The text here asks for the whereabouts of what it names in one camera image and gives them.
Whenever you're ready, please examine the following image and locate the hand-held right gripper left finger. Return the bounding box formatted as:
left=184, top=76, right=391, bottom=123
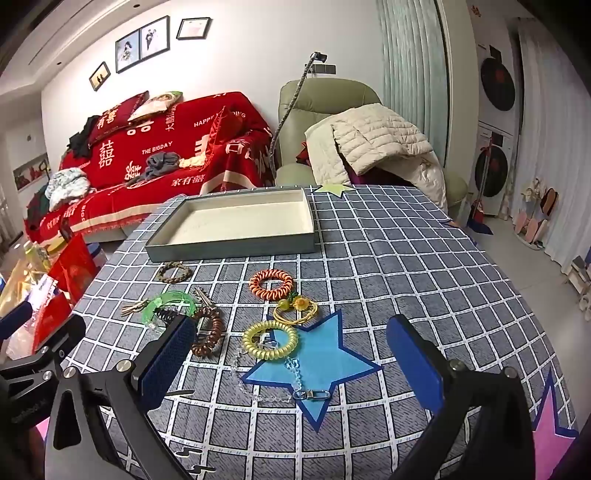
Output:
left=45, top=315, right=199, bottom=480

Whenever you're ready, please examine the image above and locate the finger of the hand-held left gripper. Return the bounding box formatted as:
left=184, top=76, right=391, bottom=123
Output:
left=0, top=316, right=88, bottom=385
left=0, top=301, right=34, bottom=342

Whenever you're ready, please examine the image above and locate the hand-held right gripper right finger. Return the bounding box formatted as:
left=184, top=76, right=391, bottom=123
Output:
left=385, top=314, right=536, bottom=480

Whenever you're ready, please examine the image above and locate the green translucent bangle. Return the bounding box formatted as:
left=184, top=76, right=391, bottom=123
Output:
left=142, top=291, right=200, bottom=334

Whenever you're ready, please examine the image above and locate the yellow spiral hair tie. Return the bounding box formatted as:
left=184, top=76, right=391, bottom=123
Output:
left=242, top=320, right=298, bottom=361

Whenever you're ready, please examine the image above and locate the clear bead chain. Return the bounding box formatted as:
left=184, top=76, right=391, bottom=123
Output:
left=229, top=337, right=333, bottom=407

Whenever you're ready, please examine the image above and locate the grey tray with cream lining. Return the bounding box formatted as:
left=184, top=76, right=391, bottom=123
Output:
left=144, top=186, right=318, bottom=264

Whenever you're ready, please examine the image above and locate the red gift bag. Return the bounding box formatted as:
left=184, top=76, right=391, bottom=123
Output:
left=46, top=233, right=100, bottom=305

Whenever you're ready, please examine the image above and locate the blue checked tablecloth with stars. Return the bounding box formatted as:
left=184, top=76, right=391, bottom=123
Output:
left=44, top=185, right=580, bottom=480

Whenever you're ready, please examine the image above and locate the white and teal clothing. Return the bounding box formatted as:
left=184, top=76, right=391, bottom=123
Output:
left=46, top=168, right=90, bottom=208

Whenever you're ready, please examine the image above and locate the pink wooden toy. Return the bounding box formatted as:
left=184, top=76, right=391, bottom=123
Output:
left=515, top=178, right=559, bottom=250

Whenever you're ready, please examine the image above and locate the black clothing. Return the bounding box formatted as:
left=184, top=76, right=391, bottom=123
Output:
left=67, top=115, right=100, bottom=158

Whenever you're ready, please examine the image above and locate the grey clothing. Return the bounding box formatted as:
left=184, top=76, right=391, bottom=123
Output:
left=127, top=151, right=183, bottom=185

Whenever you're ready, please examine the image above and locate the white dryer machine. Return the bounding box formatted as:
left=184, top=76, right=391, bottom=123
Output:
left=473, top=121, right=515, bottom=217

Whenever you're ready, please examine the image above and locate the red printed pillow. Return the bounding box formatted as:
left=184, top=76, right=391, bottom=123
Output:
left=86, top=92, right=151, bottom=148

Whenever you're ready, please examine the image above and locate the red covered sofa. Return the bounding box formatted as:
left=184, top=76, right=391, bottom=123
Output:
left=24, top=91, right=278, bottom=243

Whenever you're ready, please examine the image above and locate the cream down jacket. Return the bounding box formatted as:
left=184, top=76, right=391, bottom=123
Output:
left=305, top=104, right=448, bottom=213

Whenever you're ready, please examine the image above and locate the red fringed pillow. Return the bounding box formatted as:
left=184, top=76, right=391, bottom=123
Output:
left=203, top=106, right=245, bottom=158

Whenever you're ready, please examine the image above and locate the white and green pillow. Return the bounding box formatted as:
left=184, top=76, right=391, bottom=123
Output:
left=127, top=90, right=183, bottom=121

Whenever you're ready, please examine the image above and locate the green armchair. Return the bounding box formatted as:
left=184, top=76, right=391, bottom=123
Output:
left=274, top=78, right=468, bottom=217

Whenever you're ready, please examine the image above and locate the white sheer curtain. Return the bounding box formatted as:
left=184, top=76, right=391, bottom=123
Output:
left=515, top=18, right=591, bottom=278

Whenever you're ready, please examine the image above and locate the white washing machine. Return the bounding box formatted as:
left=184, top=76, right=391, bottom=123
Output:
left=475, top=41, right=520, bottom=130

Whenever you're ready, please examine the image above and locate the teal curtain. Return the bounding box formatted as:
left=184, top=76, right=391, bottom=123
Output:
left=376, top=0, right=451, bottom=167

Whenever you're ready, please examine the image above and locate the brown spiral hair tie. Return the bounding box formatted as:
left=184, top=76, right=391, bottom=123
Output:
left=191, top=307, right=225, bottom=358

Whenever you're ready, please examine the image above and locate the orange spiral hair tie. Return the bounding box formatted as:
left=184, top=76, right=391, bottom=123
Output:
left=249, top=269, right=295, bottom=298

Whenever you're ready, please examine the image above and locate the unframed wall picture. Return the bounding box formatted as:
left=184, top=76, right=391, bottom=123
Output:
left=13, top=154, right=49, bottom=190

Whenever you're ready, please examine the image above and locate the small black picture frame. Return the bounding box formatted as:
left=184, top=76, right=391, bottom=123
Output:
left=89, top=61, right=110, bottom=92

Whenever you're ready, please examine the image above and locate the black portrait picture frame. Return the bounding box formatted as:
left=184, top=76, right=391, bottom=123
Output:
left=140, top=16, right=171, bottom=61
left=115, top=28, right=141, bottom=73

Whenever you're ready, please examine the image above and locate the gooseneck camera mount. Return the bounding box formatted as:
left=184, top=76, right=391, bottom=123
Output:
left=270, top=51, right=329, bottom=185

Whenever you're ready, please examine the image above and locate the black certificate picture frame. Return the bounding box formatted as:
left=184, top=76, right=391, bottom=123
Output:
left=177, top=17, right=212, bottom=40

